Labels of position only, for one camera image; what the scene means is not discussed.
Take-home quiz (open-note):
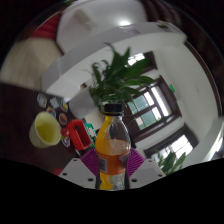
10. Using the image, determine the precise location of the pale yellow-green cup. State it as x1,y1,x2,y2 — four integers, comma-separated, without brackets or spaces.
28,111,63,150

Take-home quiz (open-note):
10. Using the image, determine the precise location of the orange drink bottle black cap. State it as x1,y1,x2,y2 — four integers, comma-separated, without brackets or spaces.
94,102,132,191

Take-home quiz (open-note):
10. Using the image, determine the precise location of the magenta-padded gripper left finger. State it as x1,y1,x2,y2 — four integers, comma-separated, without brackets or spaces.
57,147,100,190

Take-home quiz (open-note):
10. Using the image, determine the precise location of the red plastic box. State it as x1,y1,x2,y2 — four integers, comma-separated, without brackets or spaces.
65,118,93,152

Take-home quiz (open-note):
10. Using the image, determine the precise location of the dark-framed window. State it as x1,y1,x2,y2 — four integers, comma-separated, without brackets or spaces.
143,125,200,162
124,75,183,144

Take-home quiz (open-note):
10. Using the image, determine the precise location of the large green potted plant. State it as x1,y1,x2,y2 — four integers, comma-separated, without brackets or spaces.
67,43,156,120

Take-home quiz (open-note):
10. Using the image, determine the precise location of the small round snack packet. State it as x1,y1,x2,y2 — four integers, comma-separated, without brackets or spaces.
45,106,57,118
36,92,48,109
58,112,69,127
61,135,72,148
59,101,70,113
49,96,61,110

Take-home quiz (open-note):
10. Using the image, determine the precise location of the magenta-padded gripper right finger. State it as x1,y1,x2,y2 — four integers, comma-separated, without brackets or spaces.
127,147,167,190

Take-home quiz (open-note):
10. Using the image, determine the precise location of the red cloth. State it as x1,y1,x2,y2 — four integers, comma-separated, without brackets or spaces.
30,12,63,40

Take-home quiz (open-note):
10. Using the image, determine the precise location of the small green leafy plant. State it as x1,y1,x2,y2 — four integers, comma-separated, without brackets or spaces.
155,149,188,176

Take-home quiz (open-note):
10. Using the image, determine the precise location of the green and white small carton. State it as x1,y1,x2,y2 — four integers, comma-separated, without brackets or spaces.
84,122,98,140

